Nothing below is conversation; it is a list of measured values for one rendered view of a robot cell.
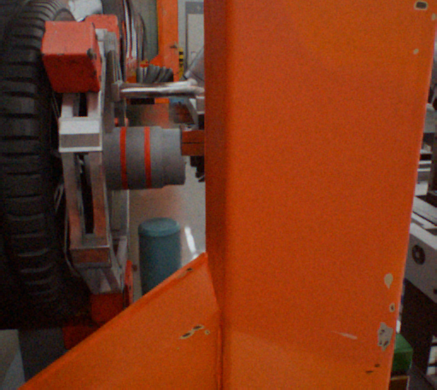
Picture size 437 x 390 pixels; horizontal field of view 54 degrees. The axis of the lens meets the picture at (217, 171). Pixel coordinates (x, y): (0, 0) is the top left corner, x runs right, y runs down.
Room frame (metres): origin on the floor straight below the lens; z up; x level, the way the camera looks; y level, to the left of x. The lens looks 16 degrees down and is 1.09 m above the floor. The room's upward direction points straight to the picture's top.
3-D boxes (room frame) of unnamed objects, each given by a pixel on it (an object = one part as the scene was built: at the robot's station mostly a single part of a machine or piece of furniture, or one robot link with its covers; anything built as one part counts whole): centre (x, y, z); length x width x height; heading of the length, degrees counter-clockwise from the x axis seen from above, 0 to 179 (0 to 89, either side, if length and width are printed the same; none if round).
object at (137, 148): (0.94, 0.18, 0.85); 0.21 x 0.14 x 0.14; 98
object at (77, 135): (0.93, 0.25, 0.85); 0.54 x 0.07 x 0.54; 8
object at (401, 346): (0.56, -0.27, 0.64); 0.04 x 0.04 x 0.04; 8
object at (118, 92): (0.85, 0.12, 1.03); 0.19 x 0.18 x 0.11; 98
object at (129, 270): (0.92, 0.29, 0.48); 0.16 x 0.12 x 0.17; 98
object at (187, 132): (0.79, 0.02, 0.93); 0.09 x 0.05 x 0.05; 98
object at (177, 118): (1.12, 0.07, 0.93); 0.09 x 0.05 x 0.05; 98
